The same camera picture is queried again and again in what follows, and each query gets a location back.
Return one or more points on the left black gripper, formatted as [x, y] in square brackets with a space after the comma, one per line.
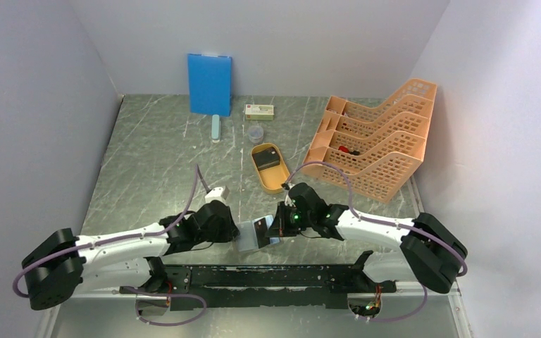
[230, 229]

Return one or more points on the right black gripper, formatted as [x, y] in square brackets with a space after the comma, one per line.
[278, 227]

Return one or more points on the beige card holder wallet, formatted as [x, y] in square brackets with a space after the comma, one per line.
[252, 236]

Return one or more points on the yellow oval tray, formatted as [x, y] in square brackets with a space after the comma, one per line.
[271, 179]

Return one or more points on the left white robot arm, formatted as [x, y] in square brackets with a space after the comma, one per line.
[65, 264]

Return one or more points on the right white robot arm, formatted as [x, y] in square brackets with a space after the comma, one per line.
[420, 249]

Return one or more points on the small clear round container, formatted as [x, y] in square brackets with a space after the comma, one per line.
[255, 134]

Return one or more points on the red black item in organizer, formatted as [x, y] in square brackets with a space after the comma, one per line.
[348, 151]

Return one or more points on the light blue eraser bar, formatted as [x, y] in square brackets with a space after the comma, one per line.
[215, 129]

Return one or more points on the small white red box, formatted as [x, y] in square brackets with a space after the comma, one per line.
[259, 111]

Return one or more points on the orange plastic file organizer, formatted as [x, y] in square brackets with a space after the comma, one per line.
[390, 137]

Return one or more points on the blue board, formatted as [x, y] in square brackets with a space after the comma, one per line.
[210, 84]

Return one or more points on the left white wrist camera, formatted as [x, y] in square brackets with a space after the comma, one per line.
[220, 194]

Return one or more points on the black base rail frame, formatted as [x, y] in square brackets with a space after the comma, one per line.
[232, 286]

